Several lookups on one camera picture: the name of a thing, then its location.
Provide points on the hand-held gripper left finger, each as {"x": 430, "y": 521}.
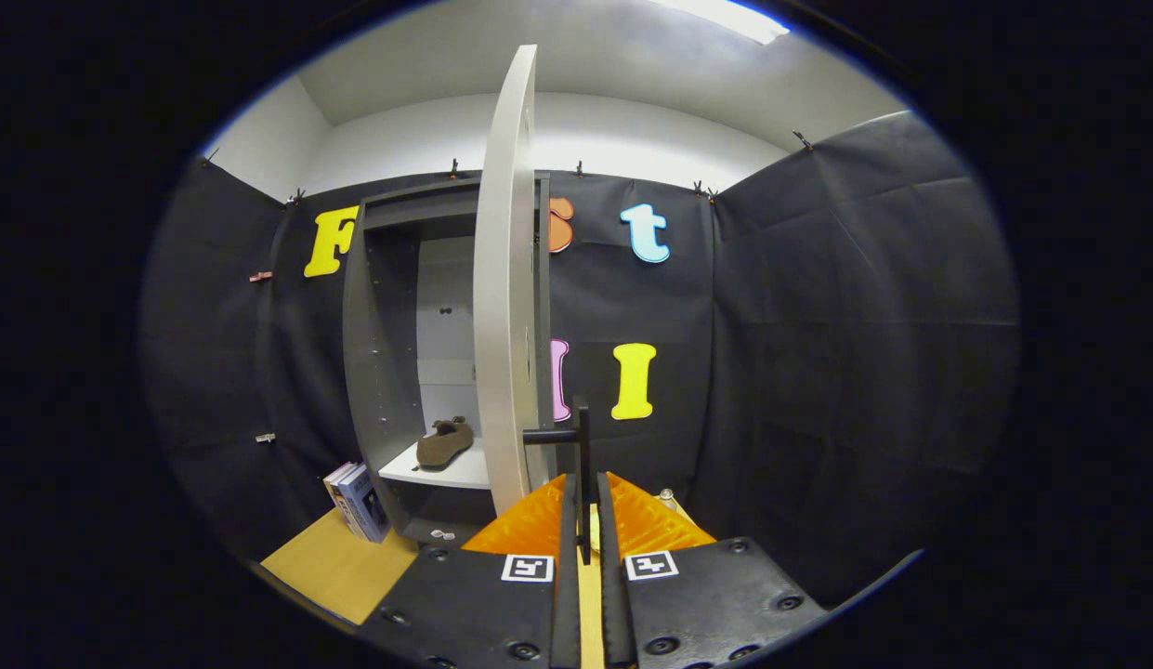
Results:
{"x": 483, "y": 613}

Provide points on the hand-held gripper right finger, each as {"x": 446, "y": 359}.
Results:
{"x": 706, "y": 604}

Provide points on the brown fuzzy slipper shoe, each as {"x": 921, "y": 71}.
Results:
{"x": 444, "y": 444}

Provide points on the grey shoe cabinet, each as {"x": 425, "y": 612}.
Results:
{"x": 381, "y": 325}

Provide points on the beige shoe cabinet door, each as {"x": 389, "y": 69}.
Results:
{"x": 502, "y": 279}

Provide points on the small white object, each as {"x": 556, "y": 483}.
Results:
{"x": 441, "y": 534}

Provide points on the clear plastic bottle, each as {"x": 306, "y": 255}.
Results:
{"x": 668, "y": 499}

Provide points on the blue book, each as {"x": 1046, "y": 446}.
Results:
{"x": 367, "y": 506}

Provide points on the black backdrop cloth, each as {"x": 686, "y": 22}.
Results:
{"x": 818, "y": 325}

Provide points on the long ceiling light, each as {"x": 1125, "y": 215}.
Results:
{"x": 725, "y": 17}

